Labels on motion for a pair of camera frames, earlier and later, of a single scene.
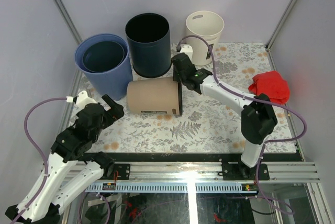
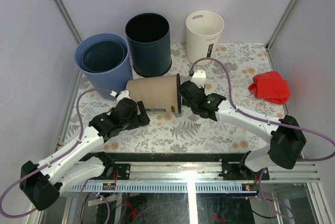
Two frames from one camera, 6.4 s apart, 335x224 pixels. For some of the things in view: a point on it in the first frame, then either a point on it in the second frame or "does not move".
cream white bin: [210, 25] does not move
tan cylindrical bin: [154, 96] does not move
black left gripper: [117, 111] -> [141, 120]
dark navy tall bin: [149, 37] does not move
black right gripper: [176, 77] -> [185, 103]
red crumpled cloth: [271, 84] does not move
